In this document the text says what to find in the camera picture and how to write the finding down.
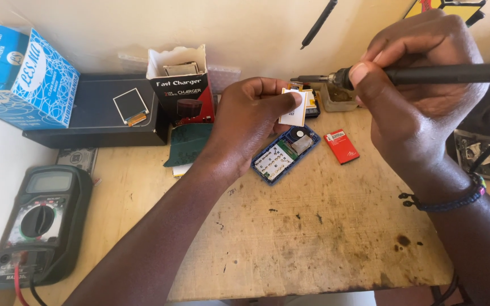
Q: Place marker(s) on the green sandpaper sheet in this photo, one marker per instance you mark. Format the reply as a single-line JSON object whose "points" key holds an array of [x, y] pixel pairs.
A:
{"points": [[187, 144]]}

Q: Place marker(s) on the white paper slip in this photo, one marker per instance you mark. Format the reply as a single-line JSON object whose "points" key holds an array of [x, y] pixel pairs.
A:
{"points": [[181, 171]]}

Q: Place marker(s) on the black and red charger box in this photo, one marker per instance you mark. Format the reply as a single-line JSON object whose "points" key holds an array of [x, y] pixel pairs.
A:
{"points": [[183, 95]]}

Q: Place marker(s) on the tray of circuit boards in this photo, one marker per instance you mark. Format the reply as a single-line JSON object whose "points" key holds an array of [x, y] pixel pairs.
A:
{"points": [[487, 163]]}

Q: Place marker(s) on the person's left hand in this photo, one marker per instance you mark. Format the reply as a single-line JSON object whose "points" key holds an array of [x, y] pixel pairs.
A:
{"points": [[236, 127]]}

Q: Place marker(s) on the yellow and red sticker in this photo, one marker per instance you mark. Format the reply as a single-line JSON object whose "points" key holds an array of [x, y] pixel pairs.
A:
{"points": [[453, 7]]}

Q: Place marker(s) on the small loose phone screen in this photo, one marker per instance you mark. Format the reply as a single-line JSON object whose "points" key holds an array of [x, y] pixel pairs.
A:
{"points": [[130, 105]]}

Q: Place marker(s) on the grey phone circuit board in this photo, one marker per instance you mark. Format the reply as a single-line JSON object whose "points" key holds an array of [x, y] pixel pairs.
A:
{"points": [[77, 158]]}

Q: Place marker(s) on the flat black box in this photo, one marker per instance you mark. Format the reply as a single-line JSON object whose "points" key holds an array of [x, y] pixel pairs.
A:
{"points": [[96, 131]]}

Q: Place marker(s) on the red multimeter lead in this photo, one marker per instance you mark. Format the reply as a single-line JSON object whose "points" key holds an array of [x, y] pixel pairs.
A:
{"points": [[18, 284]]}

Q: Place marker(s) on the small white display module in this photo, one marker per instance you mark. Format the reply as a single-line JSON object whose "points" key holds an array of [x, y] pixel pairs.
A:
{"points": [[294, 115]]}

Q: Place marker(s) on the black multimeter lead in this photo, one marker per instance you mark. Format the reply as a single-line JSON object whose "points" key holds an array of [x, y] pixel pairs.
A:
{"points": [[36, 295]]}

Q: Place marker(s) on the dark green digital multimeter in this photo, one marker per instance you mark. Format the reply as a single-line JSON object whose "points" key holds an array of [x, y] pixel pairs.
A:
{"points": [[36, 225]]}

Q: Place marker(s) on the opened blue phone body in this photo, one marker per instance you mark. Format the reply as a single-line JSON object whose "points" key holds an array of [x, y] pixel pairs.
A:
{"points": [[281, 157]]}

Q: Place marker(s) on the blue rubber band box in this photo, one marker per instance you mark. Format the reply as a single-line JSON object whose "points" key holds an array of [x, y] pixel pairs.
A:
{"points": [[24, 80]]}

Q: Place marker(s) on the black hanging probe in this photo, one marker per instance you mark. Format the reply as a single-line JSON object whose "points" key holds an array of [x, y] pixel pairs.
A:
{"points": [[319, 23]]}

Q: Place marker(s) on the small clear flux container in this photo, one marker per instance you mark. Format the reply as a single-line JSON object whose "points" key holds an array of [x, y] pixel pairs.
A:
{"points": [[336, 100]]}

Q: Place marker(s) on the black phone part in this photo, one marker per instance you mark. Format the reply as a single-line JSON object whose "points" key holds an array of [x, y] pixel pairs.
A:
{"points": [[313, 106]]}

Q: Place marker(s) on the black soldering iron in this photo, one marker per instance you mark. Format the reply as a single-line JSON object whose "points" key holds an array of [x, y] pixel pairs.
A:
{"points": [[440, 73]]}

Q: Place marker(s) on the person's right hand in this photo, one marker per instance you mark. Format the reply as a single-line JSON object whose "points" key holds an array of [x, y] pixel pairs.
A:
{"points": [[423, 119]]}

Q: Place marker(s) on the red phone battery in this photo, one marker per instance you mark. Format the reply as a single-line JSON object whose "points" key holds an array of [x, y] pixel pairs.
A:
{"points": [[341, 146]]}

